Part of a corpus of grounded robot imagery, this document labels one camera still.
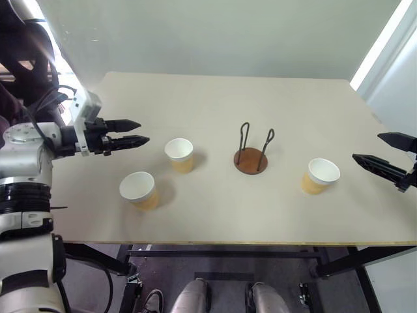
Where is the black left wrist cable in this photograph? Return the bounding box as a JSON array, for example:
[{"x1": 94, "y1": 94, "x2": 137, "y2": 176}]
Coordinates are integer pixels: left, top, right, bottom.
[{"x1": 22, "y1": 83, "x2": 79, "y2": 149}]

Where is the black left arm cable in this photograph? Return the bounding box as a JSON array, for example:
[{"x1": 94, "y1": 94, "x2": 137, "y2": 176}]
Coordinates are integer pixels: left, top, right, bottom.
[{"x1": 58, "y1": 256, "x2": 114, "y2": 313}]

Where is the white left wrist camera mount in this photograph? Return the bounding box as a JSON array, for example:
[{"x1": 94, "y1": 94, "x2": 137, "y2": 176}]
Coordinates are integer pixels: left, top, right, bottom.
[{"x1": 68, "y1": 90, "x2": 103, "y2": 158}]

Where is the yellow paper cup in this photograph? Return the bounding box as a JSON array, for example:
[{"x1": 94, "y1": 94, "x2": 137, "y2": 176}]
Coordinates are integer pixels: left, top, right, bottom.
[
  {"x1": 119, "y1": 171, "x2": 160, "y2": 213},
  {"x1": 164, "y1": 138, "x2": 195, "y2": 175},
  {"x1": 300, "y1": 157, "x2": 341, "y2": 196}
]

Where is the black and white shoe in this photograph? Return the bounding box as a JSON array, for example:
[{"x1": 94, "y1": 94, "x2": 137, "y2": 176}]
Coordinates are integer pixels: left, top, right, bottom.
[{"x1": 143, "y1": 289, "x2": 165, "y2": 313}]

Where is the brown wire cup holder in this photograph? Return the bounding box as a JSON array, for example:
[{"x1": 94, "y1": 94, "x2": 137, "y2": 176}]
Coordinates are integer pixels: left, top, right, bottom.
[{"x1": 233, "y1": 121, "x2": 270, "y2": 177}]

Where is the silver right robot leg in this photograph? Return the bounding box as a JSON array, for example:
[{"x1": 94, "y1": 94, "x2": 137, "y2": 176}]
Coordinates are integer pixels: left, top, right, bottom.
[{"x1": 248, "y1": 281, "x2": 289, "y2": 313}]

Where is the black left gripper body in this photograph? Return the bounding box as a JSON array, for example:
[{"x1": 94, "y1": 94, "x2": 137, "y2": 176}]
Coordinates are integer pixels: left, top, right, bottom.
[{"x1": 83, "y1": 117, "x2": 113, "y2": 157}]

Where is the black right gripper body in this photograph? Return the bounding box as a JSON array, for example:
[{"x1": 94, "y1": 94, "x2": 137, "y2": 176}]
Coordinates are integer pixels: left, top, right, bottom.
[{"x1": 395, "y1": 162, "x2": 417, "y2": 194}]

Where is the silver left robot leg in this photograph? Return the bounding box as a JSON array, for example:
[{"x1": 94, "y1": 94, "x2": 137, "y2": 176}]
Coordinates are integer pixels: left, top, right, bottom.
[{"x1": 170, "y1": 277, "x2": 210, "y2": 313}]

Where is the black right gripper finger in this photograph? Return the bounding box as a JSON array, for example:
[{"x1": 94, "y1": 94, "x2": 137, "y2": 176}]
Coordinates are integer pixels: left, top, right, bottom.
[
  {"x1": 351, "y1": 153, "x2": 409, "y2": 189},
  {"x1": 377, "y1": 131, "x2": 417, "y2": 153}
]

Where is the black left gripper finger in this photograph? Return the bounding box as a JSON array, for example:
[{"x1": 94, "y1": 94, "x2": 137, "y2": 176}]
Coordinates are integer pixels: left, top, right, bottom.
[
  {"x1": 106, "y1": 119, "x2": 142, "y2": 133},
  {"x1": 108, "y1": 134, "x2": 151, "y2": 152}
]

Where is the person in dark clothing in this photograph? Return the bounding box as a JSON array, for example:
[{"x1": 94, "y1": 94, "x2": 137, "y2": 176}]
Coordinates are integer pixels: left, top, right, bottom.
[{"x1": 0, "y1": 0, "x2": 68, "y2": 128}]

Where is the black metal table frame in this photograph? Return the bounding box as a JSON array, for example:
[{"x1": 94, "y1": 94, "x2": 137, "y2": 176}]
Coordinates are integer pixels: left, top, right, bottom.
[{"x1": 63, "y1": 242, "x2": 417, "y2": 313}]

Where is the silver robot leg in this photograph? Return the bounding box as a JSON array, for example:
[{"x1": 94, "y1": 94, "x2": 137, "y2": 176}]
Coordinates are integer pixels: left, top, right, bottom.
[
  {"x1": 248, "y1": 281, "x2": 289, "y2": 313},
  {"x1": 170, "y1": 277, "x2": 210, "y2": 313}
]

